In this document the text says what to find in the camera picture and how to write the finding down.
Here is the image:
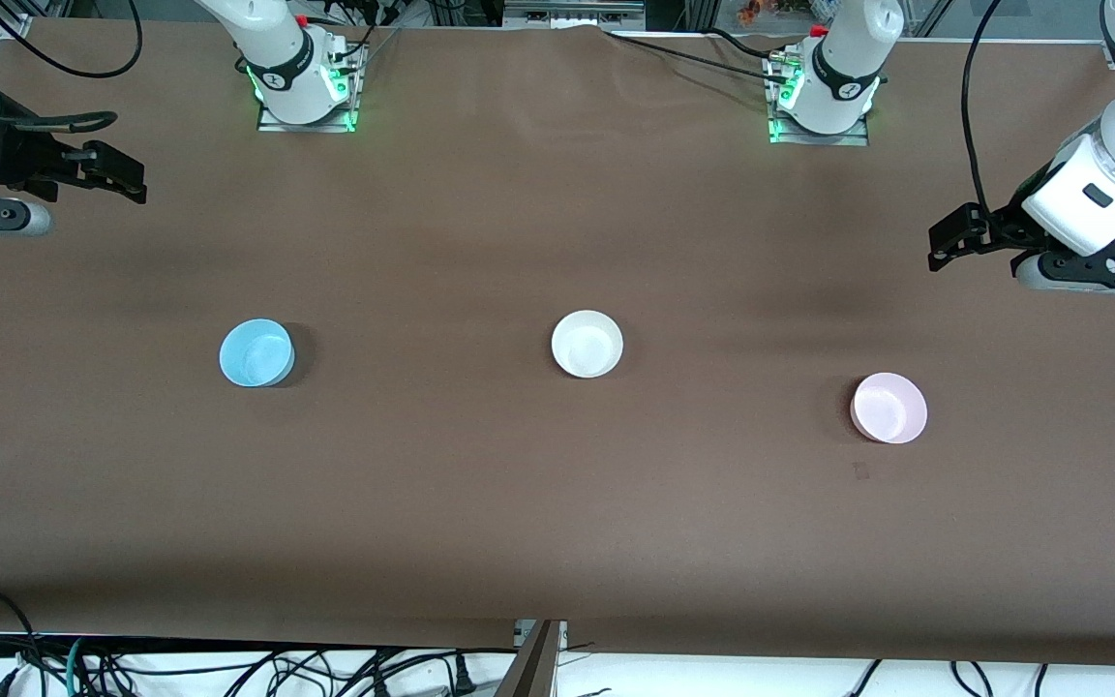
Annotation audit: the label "aluminium frame rail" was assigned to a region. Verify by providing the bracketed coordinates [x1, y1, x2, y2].
[502, 0, 648, 30]

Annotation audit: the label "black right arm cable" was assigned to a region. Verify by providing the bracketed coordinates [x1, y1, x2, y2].
[0, 0, 142, 134]

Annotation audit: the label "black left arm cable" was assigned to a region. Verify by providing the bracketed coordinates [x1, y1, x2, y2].
[962, 0, 1009, 228]

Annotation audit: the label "aluminium table beam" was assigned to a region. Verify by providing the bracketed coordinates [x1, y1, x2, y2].
[495, 620, 568, 697]

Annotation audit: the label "white bowl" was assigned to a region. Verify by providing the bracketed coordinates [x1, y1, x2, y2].
[551, 310, 624, 379]

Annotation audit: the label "brown table cover sheet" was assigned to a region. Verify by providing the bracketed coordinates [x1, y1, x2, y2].
[0, 17, 1115, 669]

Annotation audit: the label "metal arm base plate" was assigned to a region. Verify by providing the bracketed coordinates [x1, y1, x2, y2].
[766, 53, 871, 147]
[256, 44, 368, 135]

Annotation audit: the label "pink bowl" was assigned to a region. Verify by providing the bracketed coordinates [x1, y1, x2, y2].
[850, 372, 928, 444]

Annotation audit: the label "teal cable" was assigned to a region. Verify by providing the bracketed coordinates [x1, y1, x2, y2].
[67, 636, 94, 697]

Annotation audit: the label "orange background objects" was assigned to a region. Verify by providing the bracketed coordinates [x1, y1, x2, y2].
[737, 0, 815, 25]

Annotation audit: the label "light blue bowl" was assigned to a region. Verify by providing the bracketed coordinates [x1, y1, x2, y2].
[219, 318, 295, 388]

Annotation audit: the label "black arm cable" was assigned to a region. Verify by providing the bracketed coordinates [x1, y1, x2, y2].
[962, 0, 1009, 228]
[0, 0, 142, 134]

